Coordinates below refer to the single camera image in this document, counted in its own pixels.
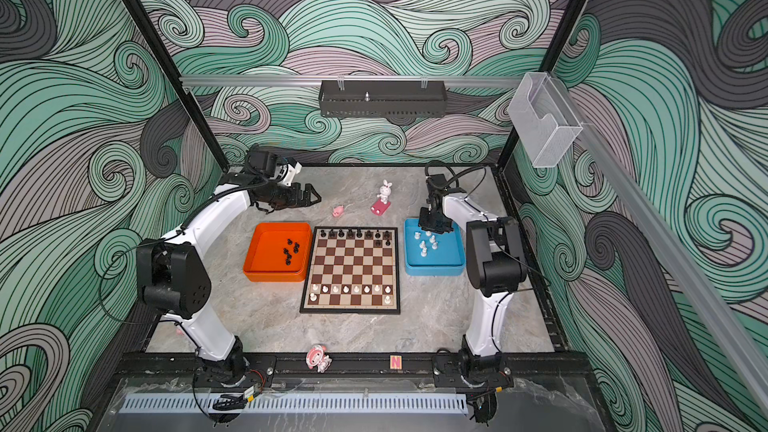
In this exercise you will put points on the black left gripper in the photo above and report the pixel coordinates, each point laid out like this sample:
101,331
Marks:
296,201

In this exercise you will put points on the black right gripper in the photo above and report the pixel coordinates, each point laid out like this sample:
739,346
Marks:
423,223

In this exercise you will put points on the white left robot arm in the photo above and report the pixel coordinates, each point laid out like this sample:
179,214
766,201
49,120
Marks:
171,276

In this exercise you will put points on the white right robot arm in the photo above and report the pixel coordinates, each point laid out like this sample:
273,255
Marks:
495,263

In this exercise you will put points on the folding chess board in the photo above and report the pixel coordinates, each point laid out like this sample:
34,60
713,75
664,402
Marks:
353,270

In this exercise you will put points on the pink pig toy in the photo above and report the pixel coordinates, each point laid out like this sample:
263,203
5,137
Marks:
338,210

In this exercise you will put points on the blue plastic tray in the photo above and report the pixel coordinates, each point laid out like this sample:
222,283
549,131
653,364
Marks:
430,254

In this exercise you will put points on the white bunny phone stand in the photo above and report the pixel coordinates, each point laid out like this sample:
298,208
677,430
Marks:
383,202

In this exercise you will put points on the orange plastic tray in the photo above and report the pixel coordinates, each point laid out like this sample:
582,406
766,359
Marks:
279,252

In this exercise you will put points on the clear acrylic holder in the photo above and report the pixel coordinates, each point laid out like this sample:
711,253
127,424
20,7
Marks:
545,117

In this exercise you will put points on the red letter block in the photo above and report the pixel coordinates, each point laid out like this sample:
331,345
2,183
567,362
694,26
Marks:
395,362

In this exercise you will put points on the pink melody figurine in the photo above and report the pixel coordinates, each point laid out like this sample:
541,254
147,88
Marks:
317,358

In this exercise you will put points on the black frame post right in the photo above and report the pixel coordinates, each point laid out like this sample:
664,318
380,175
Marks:
572,13

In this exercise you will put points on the black frame post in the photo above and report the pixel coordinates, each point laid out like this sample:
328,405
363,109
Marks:
172,73
572,13

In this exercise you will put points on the black wall shelf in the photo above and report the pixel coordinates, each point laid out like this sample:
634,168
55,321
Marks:
400,99

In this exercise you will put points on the aluminium rail back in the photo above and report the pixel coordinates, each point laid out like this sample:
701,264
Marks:
276,80

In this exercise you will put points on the aluminium rail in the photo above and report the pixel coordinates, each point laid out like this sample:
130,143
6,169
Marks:
276,80
733,339

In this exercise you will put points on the white slotted cable duct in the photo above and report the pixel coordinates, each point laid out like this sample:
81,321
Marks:
302,403

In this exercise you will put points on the aluminium rail right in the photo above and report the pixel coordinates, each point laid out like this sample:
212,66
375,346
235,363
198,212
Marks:
733,339

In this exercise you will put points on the black frame post left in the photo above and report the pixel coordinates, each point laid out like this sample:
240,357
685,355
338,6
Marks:
172,73

